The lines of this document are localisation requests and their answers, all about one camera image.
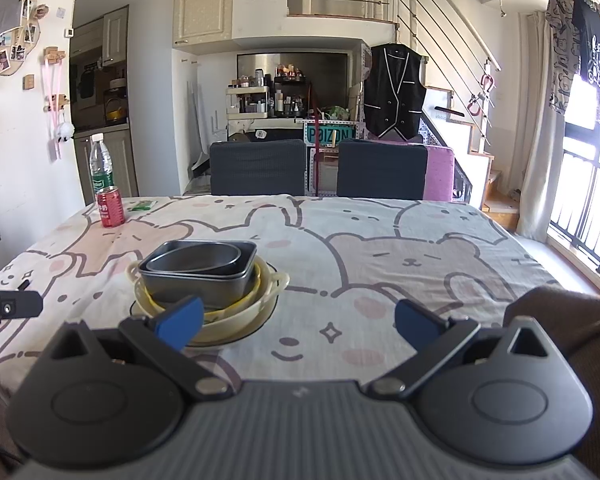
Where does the window with black railing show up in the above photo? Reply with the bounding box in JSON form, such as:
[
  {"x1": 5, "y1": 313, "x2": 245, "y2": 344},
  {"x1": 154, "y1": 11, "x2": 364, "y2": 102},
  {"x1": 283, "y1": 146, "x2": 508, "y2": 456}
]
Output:
[{"x1": 550, "y1": 75, "x2": 600, "y2": 296}]

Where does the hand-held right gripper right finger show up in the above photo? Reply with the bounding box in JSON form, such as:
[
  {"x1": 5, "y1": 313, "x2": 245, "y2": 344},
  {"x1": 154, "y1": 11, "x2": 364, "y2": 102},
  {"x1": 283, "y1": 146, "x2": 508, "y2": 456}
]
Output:
[{"x1": 365, "y1": 299, "x2": 556, "y2": 403}]

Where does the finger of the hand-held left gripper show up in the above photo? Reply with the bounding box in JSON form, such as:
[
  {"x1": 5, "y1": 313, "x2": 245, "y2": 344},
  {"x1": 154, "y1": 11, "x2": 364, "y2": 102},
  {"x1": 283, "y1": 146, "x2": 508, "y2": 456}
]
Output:
[{"x1": 0, "y1": 290, "x2": 44, "y2": 337}]

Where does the cream kitchen cabinet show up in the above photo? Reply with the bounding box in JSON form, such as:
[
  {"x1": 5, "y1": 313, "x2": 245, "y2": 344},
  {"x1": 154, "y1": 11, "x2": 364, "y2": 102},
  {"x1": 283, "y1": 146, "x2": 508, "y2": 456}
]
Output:
[{"x1": 72, "y1": 129, "x2": 140, "y2": 206}]

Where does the cream storage shelf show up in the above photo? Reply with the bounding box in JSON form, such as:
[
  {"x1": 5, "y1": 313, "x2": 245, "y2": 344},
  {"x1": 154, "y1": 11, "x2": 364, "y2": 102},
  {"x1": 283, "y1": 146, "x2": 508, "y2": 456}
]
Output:
[{"x1": 225, "y1": 85, "x2": 272, "y2": 121}]

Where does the person's brown clothing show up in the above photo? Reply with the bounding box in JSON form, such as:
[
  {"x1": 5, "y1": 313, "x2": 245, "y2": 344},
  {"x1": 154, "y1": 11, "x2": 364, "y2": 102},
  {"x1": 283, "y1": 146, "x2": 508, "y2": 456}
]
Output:
[{"x1": 502, "y1": 285, "x2": 600, "y2": 480}]

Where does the red drink can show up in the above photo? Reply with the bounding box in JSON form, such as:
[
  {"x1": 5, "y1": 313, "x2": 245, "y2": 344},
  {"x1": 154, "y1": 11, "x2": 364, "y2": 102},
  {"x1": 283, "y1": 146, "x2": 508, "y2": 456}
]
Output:
[{"x1": 96, "y1": 186, "x2": 126, "y2": 228}]

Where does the black printed t-shirt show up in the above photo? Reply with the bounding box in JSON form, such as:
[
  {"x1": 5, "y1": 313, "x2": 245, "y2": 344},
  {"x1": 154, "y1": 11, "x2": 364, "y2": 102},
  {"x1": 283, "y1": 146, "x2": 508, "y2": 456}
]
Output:
[{"x1": 572, "y1": 0, "x2": 600, "y2": 93}]

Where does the teal lettered sign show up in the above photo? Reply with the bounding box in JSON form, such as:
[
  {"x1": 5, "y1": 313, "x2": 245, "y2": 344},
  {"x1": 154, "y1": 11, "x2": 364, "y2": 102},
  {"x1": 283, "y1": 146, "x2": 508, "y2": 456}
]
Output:
[{"x1": 305, "y1": 126, "x2": 357, "y2": 148}]

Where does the bear print tablecloth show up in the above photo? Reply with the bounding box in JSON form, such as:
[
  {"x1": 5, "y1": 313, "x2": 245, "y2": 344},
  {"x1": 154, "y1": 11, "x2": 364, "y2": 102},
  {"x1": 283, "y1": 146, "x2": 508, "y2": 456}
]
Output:
[{"x1": 0, "y1": 194, "x2": 563, "y2": 396}]

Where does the wall photo collage board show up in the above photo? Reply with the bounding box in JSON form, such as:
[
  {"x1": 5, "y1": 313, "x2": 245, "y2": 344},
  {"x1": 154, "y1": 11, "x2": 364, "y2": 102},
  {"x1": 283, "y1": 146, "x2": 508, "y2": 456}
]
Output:
[{"x1": 0, "y1": 0, "x2": 43, "y2": 78}]

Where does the cream curtain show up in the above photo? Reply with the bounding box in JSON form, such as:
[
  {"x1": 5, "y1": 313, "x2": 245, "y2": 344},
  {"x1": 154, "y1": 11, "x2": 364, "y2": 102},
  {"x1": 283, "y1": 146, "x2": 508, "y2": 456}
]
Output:
[{"x1": 517, "y1": 10, "x2": 568, "y2": 243}]

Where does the grey patterned garment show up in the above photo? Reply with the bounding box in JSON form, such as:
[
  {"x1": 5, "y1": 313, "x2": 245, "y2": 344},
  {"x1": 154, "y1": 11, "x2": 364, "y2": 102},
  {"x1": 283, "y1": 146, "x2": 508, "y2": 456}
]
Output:
[{"x1": 545, "y1": 0, "x2": 581, "y2": 116}]

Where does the dark grey chair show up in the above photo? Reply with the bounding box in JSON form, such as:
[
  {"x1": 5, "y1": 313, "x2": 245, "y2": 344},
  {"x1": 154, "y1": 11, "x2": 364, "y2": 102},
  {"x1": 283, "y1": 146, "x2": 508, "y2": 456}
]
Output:
[
  {"x1": 209, "y1": 139, "x2": 307, "y2": 197},
  {"x1": 336, "y1": 139, "x2": 429, "y2": 201}
]

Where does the green label water bottle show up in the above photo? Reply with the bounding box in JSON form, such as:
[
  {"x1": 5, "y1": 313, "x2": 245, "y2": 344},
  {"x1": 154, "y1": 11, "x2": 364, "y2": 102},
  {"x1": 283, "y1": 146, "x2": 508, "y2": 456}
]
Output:
[{"x1": 89, "y1": 134, "x2": 115, "y2": 196}]

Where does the round metal bowl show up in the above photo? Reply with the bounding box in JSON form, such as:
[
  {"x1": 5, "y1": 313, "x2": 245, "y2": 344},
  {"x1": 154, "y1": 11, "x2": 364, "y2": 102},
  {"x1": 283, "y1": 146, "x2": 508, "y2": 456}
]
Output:
[{"x1": 145, "y1": 243, "x2": 243, "y2": 276}]

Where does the black rack with bottles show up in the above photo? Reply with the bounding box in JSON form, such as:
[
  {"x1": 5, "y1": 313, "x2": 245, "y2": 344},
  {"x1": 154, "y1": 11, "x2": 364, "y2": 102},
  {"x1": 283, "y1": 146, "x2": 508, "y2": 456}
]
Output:
[{"x1": 272, "y1": 62, "x2": 312, "y2": 117}]

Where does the black vest with white trim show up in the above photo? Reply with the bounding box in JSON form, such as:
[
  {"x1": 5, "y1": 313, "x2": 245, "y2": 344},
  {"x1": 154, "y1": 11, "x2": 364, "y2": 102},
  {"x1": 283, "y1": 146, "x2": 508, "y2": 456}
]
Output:
[{"x1": 362, "y1": 42, "x2": 427, "y2": 141}]

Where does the cream wall cabinet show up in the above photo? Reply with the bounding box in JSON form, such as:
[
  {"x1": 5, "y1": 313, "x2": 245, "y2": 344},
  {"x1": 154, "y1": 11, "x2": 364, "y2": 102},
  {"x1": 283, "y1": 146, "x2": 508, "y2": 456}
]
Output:
[{"x1": 172, "y1": 0, "x2": 233, "y2": 46}]

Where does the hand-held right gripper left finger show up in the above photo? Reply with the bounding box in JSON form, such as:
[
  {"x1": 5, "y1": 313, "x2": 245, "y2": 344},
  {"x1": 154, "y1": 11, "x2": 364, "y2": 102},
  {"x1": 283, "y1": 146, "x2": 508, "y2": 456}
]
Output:
[{"x1": 45, "y1": 296, "x2": 236, "y2": 403}]

